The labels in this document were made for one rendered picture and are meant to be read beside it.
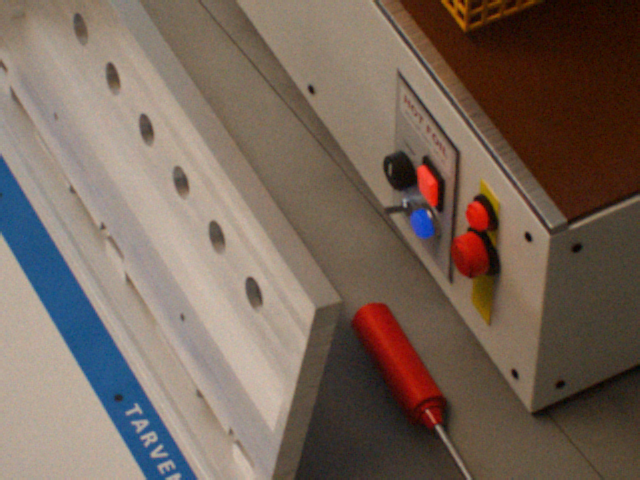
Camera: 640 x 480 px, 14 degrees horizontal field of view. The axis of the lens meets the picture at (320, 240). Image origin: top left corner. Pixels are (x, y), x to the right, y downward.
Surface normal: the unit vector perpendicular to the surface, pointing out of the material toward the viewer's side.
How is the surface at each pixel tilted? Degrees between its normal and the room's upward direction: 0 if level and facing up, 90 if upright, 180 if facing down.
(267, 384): 79
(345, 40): 90
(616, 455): 0
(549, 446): 0
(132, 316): 0
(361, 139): 90
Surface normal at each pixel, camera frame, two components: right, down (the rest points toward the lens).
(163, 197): -0.86, 0.24
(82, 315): 0.00, -0.62
